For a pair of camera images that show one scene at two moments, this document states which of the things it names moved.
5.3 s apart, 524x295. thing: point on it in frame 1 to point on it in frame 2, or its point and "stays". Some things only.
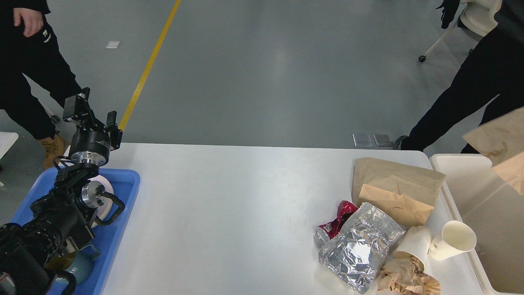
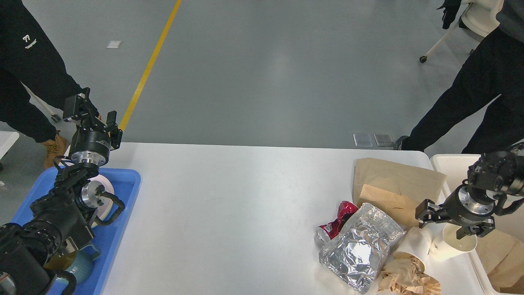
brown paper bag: (409, 195) stays
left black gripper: (89, 146) stays
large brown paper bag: (501, 140) to (502, 257)
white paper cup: (456, 237) stays
